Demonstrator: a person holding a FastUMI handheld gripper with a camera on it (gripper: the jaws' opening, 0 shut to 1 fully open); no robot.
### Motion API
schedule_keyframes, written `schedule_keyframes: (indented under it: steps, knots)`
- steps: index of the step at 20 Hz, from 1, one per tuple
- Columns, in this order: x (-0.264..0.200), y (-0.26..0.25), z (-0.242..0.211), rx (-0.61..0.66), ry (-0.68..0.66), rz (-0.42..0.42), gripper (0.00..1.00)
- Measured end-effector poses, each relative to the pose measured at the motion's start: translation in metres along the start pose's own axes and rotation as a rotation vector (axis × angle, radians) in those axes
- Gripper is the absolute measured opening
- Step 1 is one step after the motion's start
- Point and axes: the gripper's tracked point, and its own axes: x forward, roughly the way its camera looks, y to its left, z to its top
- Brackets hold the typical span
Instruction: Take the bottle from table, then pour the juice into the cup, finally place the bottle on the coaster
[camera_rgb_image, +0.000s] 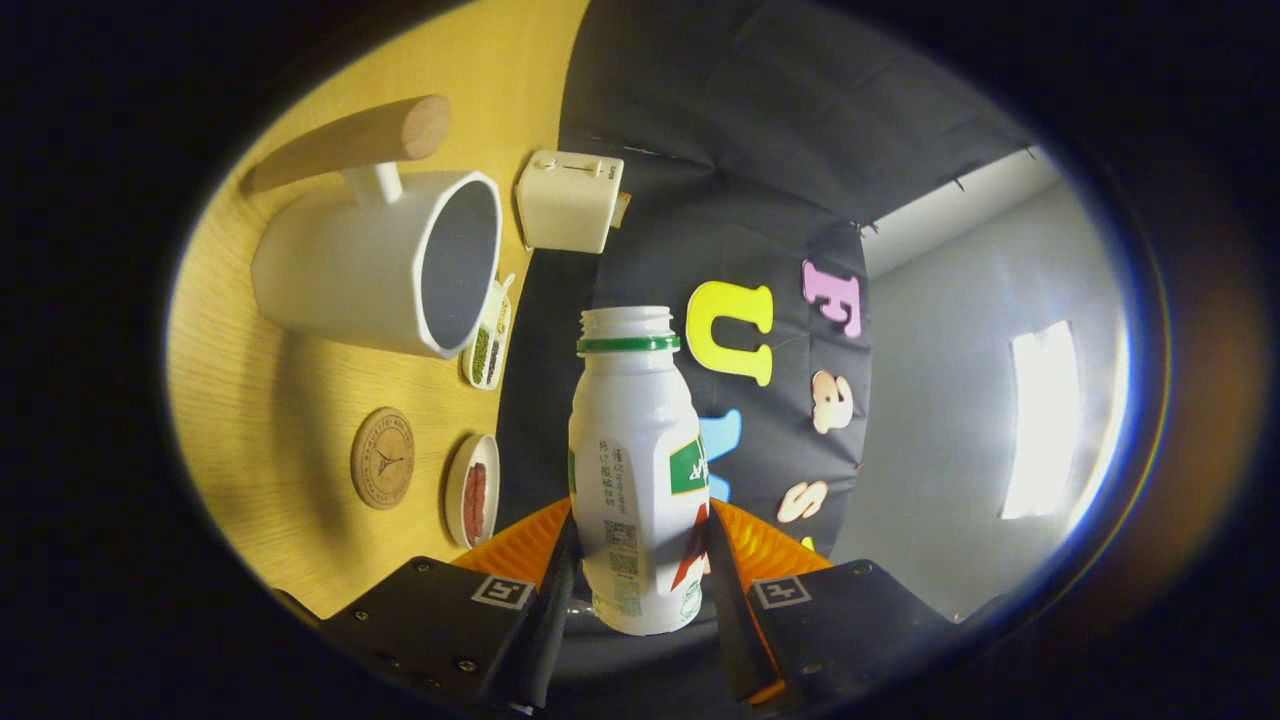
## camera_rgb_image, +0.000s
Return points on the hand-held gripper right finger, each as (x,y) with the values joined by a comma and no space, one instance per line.
(735,640)

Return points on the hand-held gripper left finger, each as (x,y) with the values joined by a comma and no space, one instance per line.
(545,640)

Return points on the white juice bottle green label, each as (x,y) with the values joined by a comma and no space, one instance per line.
(635,420)

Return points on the round cork coaster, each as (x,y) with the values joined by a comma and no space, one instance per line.
(382,458)

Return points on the red meat strip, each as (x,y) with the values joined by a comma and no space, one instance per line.
(481,505)
(468,498)

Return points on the round white plate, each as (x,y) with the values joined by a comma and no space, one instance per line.
(454,495)

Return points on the white divided bean dish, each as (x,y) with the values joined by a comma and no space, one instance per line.
(488,345)

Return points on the wooden table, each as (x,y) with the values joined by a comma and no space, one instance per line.
(260,400)

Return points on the ceiling light panel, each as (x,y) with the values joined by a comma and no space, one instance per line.
(1045,420)

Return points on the cream toaster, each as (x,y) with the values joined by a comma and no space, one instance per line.
(565,205)

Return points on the brown toast slice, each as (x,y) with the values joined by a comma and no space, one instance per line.
(622,210)

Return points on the black backdrop cloth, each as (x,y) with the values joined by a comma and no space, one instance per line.
(760,130)

